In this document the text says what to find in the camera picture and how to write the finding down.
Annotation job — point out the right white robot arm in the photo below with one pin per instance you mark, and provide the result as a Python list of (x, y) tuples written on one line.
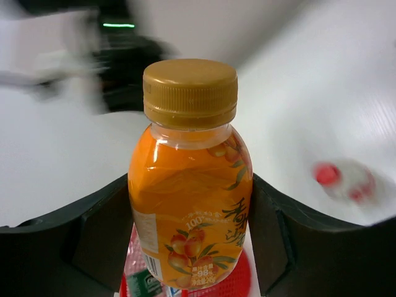
[(108, 37)]

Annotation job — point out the orange juice bottle gold cap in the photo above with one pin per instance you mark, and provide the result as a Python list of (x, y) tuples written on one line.
[(190, 178)]

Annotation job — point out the clear bottle red cap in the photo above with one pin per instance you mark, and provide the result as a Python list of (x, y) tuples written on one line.
[(345, 180)]

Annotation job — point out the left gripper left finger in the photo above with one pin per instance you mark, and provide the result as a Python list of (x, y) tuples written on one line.
[(77, 250)]

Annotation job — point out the red plastic mesh basket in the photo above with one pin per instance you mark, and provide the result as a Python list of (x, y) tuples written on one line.
[(232, 278)]

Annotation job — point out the clear bottle dark green label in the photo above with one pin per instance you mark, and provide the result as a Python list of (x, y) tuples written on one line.
[(143, 284)]

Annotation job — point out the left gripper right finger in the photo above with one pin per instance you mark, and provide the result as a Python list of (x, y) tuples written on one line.
[(299, 251)]

